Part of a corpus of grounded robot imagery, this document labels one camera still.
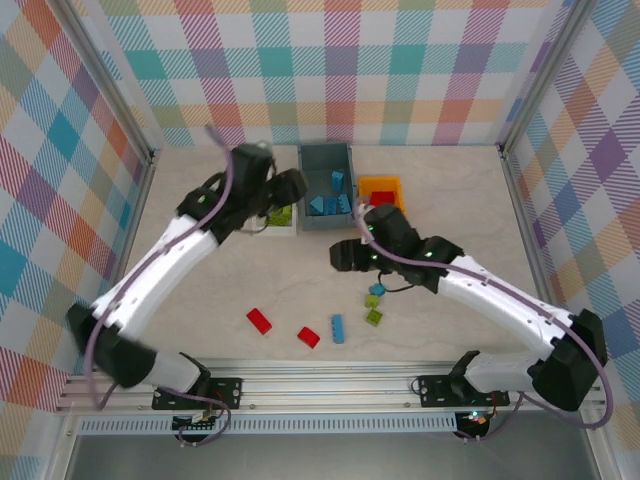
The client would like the orange plastic bin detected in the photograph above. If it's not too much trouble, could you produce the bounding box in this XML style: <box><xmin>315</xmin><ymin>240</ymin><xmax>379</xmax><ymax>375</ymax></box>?
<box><xmin>357</xmin><ymin>174</ymin><xmax>407</xmax><ymax>216</ymax></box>

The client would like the white plastic bin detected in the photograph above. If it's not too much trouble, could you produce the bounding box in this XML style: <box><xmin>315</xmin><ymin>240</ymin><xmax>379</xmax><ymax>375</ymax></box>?
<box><xmin>252</xmin><ymin>199</ymin><xmax>299</xmax><ymax>237</ymax></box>

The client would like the grey plastic bin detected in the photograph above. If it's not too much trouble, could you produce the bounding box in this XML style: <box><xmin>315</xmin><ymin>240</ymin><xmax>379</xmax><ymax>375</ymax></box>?
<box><xmin>298</xmin><ymin>142</ymin><xmax>357</xmax><ymax>232</ymax></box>

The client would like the black controller board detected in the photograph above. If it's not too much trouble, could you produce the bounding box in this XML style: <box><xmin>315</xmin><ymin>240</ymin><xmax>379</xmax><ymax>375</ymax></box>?
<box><xmin>459</xmin><ymin>409</ymin><xmax>491</xmax><ymax>429</ymax></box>
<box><xmin>172</xmin><ymin>412</ymin><xmax>221</xmax><ymax>434</ymax></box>

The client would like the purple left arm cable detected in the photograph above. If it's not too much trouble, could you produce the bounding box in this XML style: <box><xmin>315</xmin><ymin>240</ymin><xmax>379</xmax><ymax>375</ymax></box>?
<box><xmin>84</xmin><ymin>124</ymin><xmax>236</xmax><ymax>449</ymax></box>

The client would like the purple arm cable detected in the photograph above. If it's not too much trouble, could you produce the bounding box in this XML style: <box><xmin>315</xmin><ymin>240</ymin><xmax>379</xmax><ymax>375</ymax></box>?
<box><xmin>84</xmin><ymin>124</ymin><xmax>236</xmax><ymax>449</ymax></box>
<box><xmin>353</xmin><ymin>198</ymin><xmax>615</xmax><ymax>444</ymax></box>

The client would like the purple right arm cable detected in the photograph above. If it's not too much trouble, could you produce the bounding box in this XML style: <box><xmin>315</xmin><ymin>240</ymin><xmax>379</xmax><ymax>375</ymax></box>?
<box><xmin>353</xmin><ymin>198</ymin><xmax>615</xmax><ymax>444</ymax></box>

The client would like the aluminium side rail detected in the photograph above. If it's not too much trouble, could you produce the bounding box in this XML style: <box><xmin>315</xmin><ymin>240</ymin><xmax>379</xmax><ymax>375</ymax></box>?
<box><xmin>87</xmin><ymin>149</ymin><xmax>161</xmax><ymax>376</ymax></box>
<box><xmin>499</xmin><ymin>147</ymin><xmax>586</xmax><ymax>371</ymax></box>

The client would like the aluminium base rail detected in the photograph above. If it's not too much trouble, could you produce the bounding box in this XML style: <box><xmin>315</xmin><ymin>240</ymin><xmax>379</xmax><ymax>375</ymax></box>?
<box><xmin>54</xmin><ymin>357</ymin><xmax>609</xmax><ymax>414</ymax></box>

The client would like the aluminium frame post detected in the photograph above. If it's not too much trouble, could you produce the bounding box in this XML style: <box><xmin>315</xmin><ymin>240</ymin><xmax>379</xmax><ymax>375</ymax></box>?
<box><xmin>49</xmin><ymin>0</ymin><xmax>162</xmax><ymax>166</ymax></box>
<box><xmin>498</xmin><ymin>0</ymin><xmax>596</xmax><ymax>156</ymax></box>

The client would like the white slotted cable duct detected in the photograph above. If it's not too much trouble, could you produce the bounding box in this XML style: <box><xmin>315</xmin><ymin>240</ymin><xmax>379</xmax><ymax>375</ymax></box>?
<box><xmin>77</xmin><ymin>417</ymin><xmax>459</xmax><ymax>436</ymax></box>

